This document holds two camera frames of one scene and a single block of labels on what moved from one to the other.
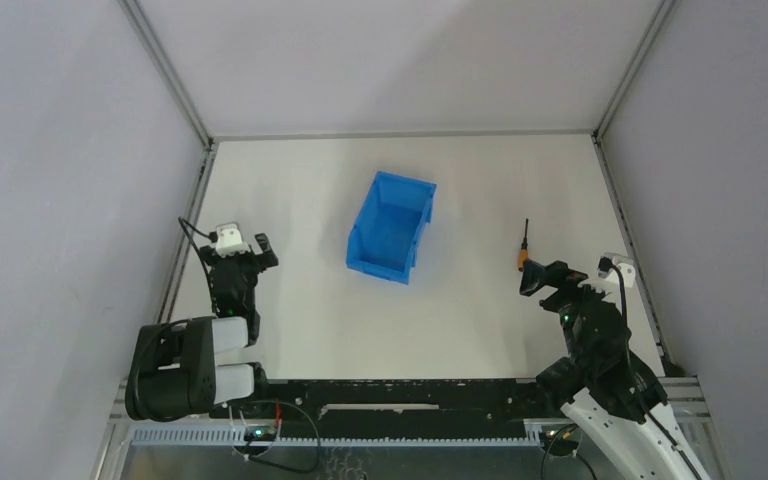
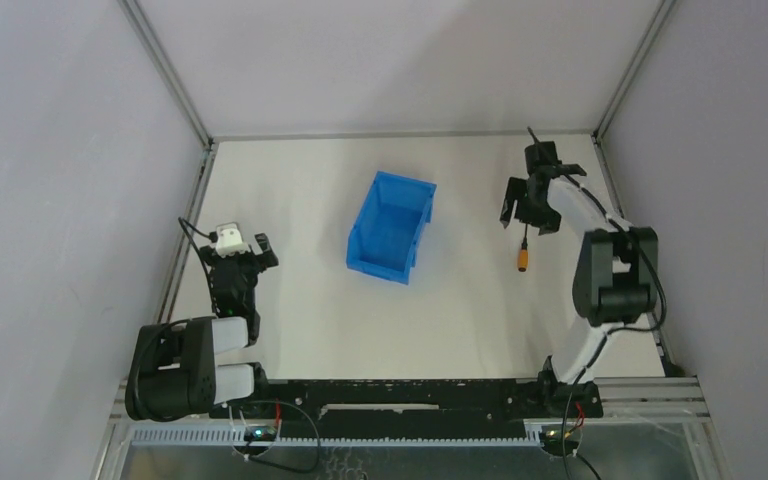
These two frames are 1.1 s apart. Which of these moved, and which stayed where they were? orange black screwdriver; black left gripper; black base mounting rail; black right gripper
Moved: black right gripper
Stayed: orange black screwdriver; black base mounting rail; black left gripper
